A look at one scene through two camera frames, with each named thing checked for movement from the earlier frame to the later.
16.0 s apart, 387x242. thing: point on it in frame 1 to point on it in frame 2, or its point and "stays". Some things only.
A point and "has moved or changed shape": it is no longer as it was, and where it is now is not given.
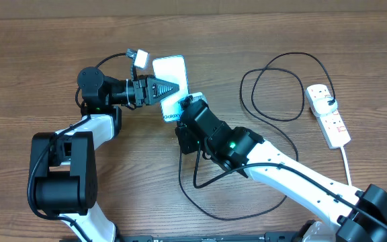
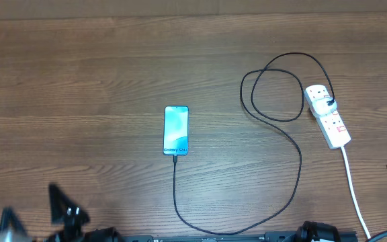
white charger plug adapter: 321,107 stays
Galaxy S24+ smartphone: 172,69 has moved or changed shape
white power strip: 332,125 stays
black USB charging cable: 262,69 to 332,99
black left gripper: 146,93 to 72,223
